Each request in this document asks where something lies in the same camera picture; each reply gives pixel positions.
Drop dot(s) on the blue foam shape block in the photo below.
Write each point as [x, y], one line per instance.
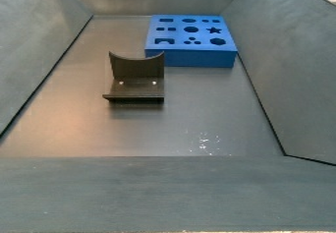
[194, 41]

